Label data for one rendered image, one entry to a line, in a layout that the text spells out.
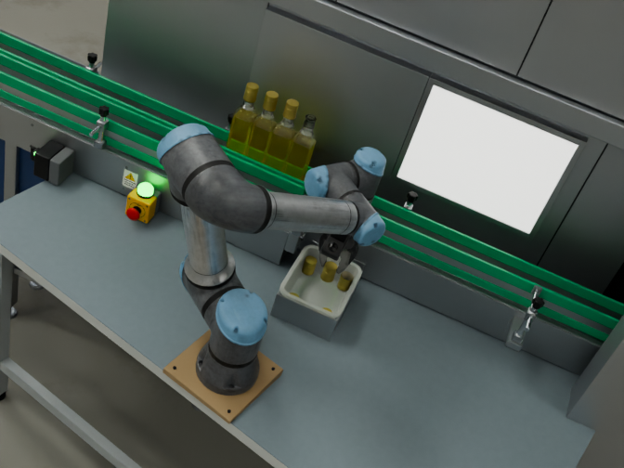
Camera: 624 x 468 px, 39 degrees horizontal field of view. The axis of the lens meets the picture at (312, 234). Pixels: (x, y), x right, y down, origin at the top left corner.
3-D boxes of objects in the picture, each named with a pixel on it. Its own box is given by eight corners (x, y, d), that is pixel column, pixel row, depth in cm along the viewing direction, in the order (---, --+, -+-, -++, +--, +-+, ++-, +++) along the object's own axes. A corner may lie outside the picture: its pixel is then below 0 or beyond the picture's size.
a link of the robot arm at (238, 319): (222, 371, 195) (232, 335, 186) (197, 327, 202) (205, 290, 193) (268, 356, 202) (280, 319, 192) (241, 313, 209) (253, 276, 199)
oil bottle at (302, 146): (301, 191, 248) (319, 131, 235) (293, 201, 244) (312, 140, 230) (283, 183, 249) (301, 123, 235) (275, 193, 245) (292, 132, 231)
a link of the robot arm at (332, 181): (331, 194, 189) (371, 185, 195) (306, 161, 195) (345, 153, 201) (322, 219, 195) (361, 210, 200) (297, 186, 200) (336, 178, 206)
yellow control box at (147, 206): (158, 212, 246) (162, 192, 242) (146, 227, 241) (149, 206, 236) (136, 201, 247) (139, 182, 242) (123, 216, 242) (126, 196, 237)
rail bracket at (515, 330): (519, 335, 241) (553, 279, 226) (509, 376, 228) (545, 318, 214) (503, 328, 241) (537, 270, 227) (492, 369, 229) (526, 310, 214)
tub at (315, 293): (356, 289, 243) (365, 266, 237) (330, 341, 226) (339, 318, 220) (299, 264, 245) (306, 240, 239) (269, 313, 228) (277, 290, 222)
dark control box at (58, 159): (73, 173, 250) (75, 149, 244) (58, 188, 243) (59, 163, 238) (48, 162, 250) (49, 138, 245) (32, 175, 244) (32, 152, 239)
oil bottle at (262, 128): (264, 175, 250) (280, 114, 236) (255, 185, 245) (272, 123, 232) (246, 167, 250) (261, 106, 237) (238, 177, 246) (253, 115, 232)
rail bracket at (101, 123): (109, 148, 242) (113, 108, 233) (94, 161, 236) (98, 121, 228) (96, 142, 242) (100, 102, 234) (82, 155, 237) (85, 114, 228)
